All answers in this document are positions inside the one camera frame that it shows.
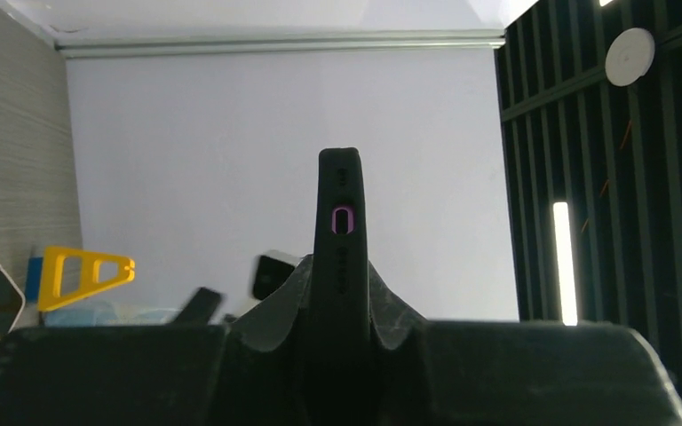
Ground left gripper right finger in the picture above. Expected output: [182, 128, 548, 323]
[369, 269, 682, 425]

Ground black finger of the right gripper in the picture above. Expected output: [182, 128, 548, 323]
[171, 288, 223, 325]

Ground white round ceiling device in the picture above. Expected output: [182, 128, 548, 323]
[604, 28, 656, 87]

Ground yellow plastic tool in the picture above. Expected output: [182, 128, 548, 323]
[37, 246, 136, 312]

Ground blue plastic bag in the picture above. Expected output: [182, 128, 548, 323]
[42, 300, 180, 327]

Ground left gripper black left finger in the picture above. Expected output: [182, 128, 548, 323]
[0, 257, 312, 425]

